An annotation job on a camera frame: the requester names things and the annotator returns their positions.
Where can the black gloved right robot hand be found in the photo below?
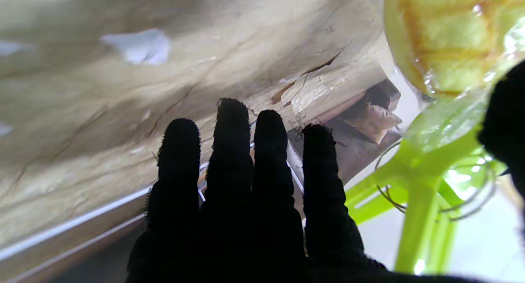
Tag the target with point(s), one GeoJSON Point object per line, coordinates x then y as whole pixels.
{"type": "Point", "coordinates": [246, 233]}

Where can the green plastic sealing clip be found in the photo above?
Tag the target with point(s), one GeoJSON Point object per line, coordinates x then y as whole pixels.
{"type": "Point", "coordinates": [418, 217]}

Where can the yellow melon bread bun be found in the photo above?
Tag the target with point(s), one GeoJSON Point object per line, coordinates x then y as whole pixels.
{"type": "Point", "coordinates": [451, 28]}

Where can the clear plastic bread bag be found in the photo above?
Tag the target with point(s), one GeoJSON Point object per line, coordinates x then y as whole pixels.
{"type": "Point", "coordinates": [512, 37]}

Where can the brown sofa cushion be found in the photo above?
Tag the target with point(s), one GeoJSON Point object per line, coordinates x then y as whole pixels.
{"type": "Point", "coordinates": [379, 121]}

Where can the small white scrap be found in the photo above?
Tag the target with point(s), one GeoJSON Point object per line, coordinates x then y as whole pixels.
{"type": "Point", "coordinates": [139, 47]}

